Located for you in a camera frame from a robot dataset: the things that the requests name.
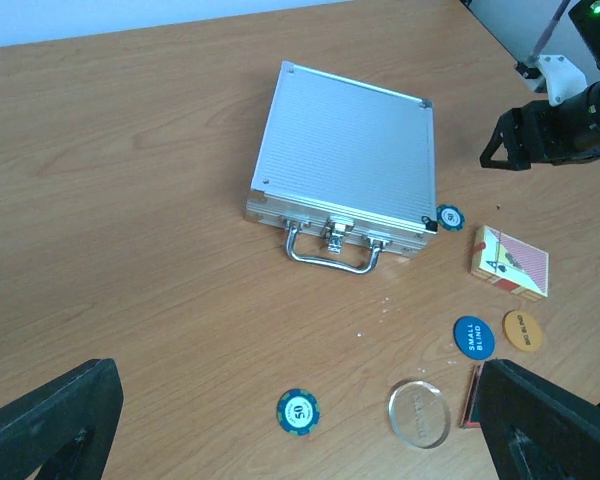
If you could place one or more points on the aluminium poker case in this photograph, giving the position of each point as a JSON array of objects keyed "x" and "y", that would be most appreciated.
[{"x": 347, "y": 169}]

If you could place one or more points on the black red triangle token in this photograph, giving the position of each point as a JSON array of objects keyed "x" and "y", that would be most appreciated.
[{"x": 470, "y": 416}]

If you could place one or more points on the orange round token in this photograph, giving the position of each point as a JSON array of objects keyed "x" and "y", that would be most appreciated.
[{"x": 523, "y": 331}]

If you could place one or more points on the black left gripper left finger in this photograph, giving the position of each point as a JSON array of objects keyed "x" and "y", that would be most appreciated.
[{"x": 65, "y": 428}]

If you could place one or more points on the clear round disc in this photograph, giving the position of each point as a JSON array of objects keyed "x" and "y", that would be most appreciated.
[{"x": 419, "y": 414}]

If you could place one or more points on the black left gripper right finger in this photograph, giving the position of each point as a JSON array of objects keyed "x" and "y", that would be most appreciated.
[{"x": 535, "y": 429}]

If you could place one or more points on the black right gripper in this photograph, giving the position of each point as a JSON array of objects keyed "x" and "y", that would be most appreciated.
[{"x": 563, "y": 129}]

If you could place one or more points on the pink playing card deck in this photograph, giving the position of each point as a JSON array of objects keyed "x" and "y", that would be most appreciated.
[{"x": 510, "y": 264}]

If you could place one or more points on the blue round token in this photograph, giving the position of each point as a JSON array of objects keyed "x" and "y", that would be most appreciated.
[{"x": 474, "y": 338}]

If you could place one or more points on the blue white poker chip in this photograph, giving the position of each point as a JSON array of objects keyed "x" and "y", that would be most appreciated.
[
  {"x": 298, "y": 412},
  {"x": 450, "y": 218}
]

